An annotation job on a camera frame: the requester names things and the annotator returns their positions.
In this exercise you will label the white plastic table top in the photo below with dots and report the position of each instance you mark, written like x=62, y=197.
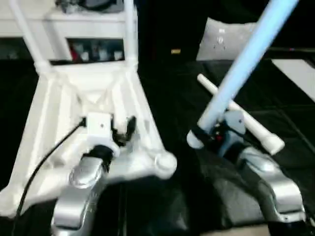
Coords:
x=59, y=123

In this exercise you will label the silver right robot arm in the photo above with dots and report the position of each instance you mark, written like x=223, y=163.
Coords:
x=270, y=182

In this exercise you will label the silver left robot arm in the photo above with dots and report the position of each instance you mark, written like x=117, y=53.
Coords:
x=81, y=187

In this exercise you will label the small red bottle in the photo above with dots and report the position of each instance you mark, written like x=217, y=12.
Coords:
x=76, y=53

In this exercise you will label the white flat board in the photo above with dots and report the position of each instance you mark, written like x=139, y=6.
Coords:
x=298, y=76

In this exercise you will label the white plastic bag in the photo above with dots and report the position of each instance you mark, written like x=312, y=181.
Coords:
x=224, y=37

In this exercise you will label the black box with yellow label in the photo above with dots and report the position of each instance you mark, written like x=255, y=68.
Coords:
x=167, y=29

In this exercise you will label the white cabinet with glass doors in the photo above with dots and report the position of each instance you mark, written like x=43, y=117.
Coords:
x=74, y=29

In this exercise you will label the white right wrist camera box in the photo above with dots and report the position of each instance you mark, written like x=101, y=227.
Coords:
x=235, y=122

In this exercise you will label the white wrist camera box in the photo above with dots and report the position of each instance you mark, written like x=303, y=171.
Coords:
x=99, y=125
x=235, y=122

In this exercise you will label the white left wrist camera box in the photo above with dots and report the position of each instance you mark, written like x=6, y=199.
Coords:
x=99, y=125

